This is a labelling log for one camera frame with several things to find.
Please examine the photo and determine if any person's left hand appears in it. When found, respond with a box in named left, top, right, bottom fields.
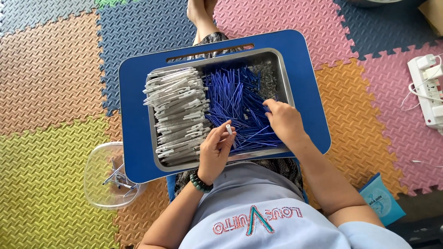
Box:
left=197, top=120, right=238, bottom=186

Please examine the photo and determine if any person's right hand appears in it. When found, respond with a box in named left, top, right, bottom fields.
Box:
left=262, top=98, right=311, bottom=147

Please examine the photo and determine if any pile of small metal springs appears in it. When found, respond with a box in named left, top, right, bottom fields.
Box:
left=251, top=62, right=279, bottom=101

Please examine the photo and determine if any pile of white pen casings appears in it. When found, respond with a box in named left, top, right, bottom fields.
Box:
left=143, top=67, right=212, bottom=166

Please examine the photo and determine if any pile of blue pen refills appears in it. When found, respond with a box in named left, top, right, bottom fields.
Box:
left=202, top=66, right=284, bottom=153

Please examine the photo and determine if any light blue shirt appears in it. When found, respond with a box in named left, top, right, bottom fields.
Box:
left=178, top=162, right=413, bottom=249

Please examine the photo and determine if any blue lap desk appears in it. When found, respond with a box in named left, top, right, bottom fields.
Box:
left=118, top=29, right=332, bottom=184

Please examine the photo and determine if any steel tray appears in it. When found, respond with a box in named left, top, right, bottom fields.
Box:
left=146, top=48, right=295, bottom=173

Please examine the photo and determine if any heap of assembled pens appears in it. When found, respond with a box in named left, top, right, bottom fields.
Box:
left=102, top=157, right=139, bottom=198

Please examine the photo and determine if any clear plastic bowl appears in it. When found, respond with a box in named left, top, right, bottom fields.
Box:
left=83, top=141, right=149, bottom=210

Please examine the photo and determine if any blue booklet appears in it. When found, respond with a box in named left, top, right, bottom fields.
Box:
left=358, top=172, right=406, bottom=227

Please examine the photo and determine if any person's leg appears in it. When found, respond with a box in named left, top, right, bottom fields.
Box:
left=186, top=0, right=219, bottom=47

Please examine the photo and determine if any white power strip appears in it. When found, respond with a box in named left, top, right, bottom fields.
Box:
left=407, top=54, right=443, bottom=131

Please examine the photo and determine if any cardboard box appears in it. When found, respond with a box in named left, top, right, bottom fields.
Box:
left=418, top=0, right=443, bottom=38

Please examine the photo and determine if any green bead bracelet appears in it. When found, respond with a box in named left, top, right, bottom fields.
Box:
left=189, top=168, right=214, bottom=193

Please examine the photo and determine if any white cable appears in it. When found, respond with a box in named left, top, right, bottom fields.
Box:
left=411, top=159, right=443, bottom=169
left=401, top=55, right=443, bottom=112

